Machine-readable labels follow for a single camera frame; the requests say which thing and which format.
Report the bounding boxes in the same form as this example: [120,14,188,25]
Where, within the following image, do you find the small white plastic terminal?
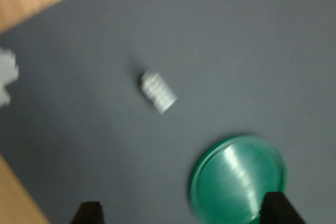
[139,70,179,115]

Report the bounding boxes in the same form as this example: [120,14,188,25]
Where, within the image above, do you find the round green lid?
[188,134,287,222]

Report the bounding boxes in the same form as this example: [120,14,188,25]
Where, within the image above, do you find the white tape cross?
[0,47,20,107]

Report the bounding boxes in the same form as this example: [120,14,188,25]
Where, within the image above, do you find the dark grey mat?
[0,0,336,224]

